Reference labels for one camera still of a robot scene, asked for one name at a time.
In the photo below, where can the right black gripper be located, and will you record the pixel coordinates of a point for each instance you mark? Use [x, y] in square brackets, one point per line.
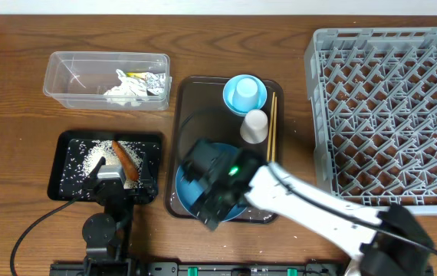
[208, 214]

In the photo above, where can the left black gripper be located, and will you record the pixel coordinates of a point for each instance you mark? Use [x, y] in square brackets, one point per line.
[149, 185]

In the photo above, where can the orange carrot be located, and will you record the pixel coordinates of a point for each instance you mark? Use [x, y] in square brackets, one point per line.
[126, 162]

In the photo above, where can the blue plate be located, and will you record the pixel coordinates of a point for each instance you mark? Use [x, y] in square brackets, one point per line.
[188, 192]

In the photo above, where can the white rice pile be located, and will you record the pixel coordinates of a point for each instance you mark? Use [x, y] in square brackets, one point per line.
[83, 155]

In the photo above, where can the white tissue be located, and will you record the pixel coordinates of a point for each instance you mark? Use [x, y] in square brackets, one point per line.
[131, 91]

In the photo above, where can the green snack wrapper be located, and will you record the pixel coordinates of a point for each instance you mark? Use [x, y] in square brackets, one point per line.
[155, 83]

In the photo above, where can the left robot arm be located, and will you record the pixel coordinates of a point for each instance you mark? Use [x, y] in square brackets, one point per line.
[107, 234]

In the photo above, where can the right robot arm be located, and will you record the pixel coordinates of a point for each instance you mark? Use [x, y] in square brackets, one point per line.
[379, 242]

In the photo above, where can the black waste tray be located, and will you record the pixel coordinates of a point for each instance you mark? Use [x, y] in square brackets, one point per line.
[67, 136]

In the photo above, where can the grey dishwasher rack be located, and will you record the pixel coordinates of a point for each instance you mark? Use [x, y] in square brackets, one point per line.
[373, 93]

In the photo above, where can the right wooden chopstick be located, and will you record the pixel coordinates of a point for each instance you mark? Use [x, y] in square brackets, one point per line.
[274, 130]

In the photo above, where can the wooden chopstick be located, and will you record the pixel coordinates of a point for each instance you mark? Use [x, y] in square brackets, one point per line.
[268, 157]
[274, 130]

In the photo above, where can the pale pink cup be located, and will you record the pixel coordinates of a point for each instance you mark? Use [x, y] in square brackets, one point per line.
[254, 128]

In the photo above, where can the dark brown serving tray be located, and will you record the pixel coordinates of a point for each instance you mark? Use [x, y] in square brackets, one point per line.
[201, 113]

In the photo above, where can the light blue cup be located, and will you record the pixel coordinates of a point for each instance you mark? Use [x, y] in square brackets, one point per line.
[245, 97]

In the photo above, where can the light blue bowl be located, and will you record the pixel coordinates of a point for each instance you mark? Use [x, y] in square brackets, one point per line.
[229, 89]

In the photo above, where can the left wooden chopstick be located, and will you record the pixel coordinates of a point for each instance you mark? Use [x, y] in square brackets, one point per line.
[268, 157]

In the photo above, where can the clear plastic bin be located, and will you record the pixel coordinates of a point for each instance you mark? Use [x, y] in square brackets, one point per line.
[79, 79]

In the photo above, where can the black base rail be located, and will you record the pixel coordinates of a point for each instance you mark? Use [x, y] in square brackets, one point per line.
[174, 269]

